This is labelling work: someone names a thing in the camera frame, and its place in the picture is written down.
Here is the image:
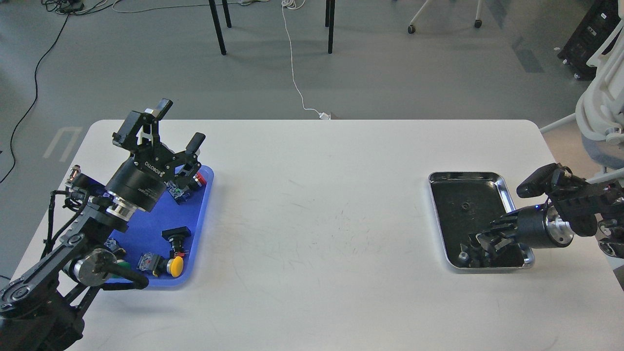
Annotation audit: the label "silver metal tray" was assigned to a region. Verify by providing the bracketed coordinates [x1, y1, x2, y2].
[429, 172, 535, 273]

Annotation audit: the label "green push button switch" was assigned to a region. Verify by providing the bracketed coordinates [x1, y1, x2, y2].
[104, 238, 131, 269]

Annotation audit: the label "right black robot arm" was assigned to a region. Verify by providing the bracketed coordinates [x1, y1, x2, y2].
[462, 163, 623, 266]

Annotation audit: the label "white office chair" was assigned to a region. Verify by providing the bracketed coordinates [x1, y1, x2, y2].
[540, 20, 624, 183]

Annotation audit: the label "yellow push button switch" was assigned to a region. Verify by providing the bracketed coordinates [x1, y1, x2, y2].
[136, 253, 184, 278]

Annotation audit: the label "blue plastic tray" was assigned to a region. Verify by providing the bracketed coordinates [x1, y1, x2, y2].
[105, 166, 214, 290]

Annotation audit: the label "black cable on floor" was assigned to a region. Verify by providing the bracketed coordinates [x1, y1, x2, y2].
[0, 0, 114, 185]

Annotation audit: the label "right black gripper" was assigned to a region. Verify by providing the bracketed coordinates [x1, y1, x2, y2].
[475, 205, 575, 258]

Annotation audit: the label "white chair base wheels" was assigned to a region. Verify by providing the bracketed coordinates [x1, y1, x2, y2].
[405, 0, 466, 35]

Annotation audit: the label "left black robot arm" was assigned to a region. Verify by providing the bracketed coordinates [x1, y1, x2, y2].
[1, 98, 205, 351]

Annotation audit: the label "black square push button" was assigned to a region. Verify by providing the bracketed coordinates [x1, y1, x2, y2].
[162, 226, 191, 258]

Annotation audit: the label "white cable on floor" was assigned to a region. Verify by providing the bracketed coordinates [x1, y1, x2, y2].
[281, 0, 331, 120]

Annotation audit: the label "black table legs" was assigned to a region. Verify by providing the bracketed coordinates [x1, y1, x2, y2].
[208, 0, 337, 56]

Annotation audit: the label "red push button switch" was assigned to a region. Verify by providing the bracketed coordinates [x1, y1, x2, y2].
[166, 173, 207, 205]

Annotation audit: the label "black equipment case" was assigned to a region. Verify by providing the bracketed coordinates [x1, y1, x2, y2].
[557, 0, 621, 80]

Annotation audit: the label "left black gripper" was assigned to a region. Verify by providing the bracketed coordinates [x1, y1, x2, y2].
[105, 98, 206, 213]

